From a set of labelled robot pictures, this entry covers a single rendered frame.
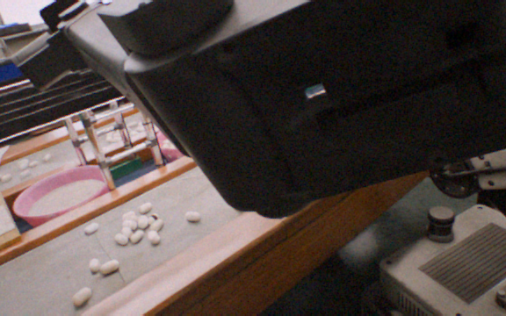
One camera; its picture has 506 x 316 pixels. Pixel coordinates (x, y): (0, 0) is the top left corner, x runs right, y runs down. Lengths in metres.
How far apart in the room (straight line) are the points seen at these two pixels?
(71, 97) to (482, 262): 1.04
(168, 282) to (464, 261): 0.76
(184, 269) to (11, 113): 0.42
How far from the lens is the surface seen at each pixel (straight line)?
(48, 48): 0.56
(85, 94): 0.85
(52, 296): 0.89
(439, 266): 1.14
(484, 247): 1.22
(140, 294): 0.75
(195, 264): 0.76
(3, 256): 1.05
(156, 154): 1.14
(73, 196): 1.24
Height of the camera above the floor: 1.25
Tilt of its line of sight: 27 degrees down
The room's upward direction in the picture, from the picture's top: 11 degrees counter-clockwise
